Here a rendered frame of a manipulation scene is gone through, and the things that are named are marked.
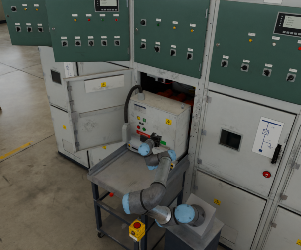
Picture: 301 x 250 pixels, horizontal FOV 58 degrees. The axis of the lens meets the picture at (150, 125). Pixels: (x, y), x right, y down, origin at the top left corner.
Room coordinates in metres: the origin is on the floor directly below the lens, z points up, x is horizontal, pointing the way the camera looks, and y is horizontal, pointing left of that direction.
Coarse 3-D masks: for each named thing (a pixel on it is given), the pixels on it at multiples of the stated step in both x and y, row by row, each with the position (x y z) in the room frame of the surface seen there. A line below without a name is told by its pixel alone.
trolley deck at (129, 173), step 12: (120, 156) 2.00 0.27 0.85; (132, 156) 2.00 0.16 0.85; (108, 168) 1.83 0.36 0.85; (120, 168) 1.83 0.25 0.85; (132, 168) 1.83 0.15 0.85; (144, 168) 1.84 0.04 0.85; (156, 168) 1.84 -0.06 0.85; (180, 168) 1.85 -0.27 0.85; (96, 180) 1.68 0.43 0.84; (108, 180) 1.68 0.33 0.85; (120, 180) 1.68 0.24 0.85; (132, 180) 1.68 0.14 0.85; (144, 180) 1.69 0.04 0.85; (168, 180) 1.69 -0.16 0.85; (120, 192) 1.54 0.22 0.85
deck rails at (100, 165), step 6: (126, 144) 2.12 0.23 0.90; (120, 150) 2.05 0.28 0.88; (126, 150) 2.09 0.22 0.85; (108, 156) 1.92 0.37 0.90; (114, 156) 1.98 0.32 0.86; (186, 156) 1.95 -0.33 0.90; (102, 162) 1.86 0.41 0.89; (108, 162) 1.90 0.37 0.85; (180, 162) 1.86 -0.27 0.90; (90, 168) 1.74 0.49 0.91; (96, 168) 1.79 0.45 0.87; (102, 168) 1.82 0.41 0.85; (174, 168) 1.78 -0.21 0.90; (90, 174) 1.74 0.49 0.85; (168, 174) 1.71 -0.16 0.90
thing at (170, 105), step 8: (136, 96) 2.15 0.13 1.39; (152, 96) 2.16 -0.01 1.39; (160, 96) 2.16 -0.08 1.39; (152, 104) 2.01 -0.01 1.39; (160, 104) 2.01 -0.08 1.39; (168, 104) 2.01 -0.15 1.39; (176, 104) 2.02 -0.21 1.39; (184, 104) 2.02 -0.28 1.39; (168, 112) 1.88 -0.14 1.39; (176, 112) 1.88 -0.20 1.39; (184, 112) 1.92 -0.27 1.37; (184, 120) 1.93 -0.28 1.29; (176, 128) 1.83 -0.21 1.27; (184, 128) 1.95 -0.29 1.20; (176, 136) 1.84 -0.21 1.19; (184, 136) 1.96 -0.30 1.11; (176, 144) 1.85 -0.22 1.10; (184, 144) 1.97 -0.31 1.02; (176, 152) 1.86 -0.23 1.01; (184, 152) 1.99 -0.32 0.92; (176, 160) 1.87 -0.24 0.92
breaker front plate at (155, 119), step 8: (144, 104) 2.01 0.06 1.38; (136, 112) 2.06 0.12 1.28; (152, 112) 1.96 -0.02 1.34; (160, 112) 1.92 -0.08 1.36; (136, 120) 2.06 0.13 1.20; (152, 120) 1.96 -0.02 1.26; (160, 120) 1.92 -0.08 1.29; (176, 120) 1.83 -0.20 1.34; (136, 128) 2.06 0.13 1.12; (152, 128) 1.96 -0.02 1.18; (160, 128) 1.91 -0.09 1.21; (168, 128) 1.87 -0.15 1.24; (168, 136) 1.87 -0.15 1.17; (136, 144) 2.06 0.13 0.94; (168, 144) 1.86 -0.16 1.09; (160, 152) 1.91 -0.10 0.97
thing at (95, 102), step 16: (64, 80) 2.03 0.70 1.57; (80, 80) 2.12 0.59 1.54; (96, 80) 2.15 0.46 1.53; (112, 80) 2.22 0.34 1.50; (128, 80) 2.32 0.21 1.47; (80, 96) 2.11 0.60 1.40; (96, 96) 2.17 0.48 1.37; (112, 96) 2.24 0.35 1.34; (80, 112) 2.10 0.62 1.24; (96, 112) 2.15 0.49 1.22; (112, 112) 2.24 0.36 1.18; (128, 112) 2.31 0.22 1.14; (80, 128) 2.09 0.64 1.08; (96, 128) 2.16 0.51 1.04; (112, 128) 2.23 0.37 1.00; (80, 144) 2.08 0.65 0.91; (96, 144) 2.16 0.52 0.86
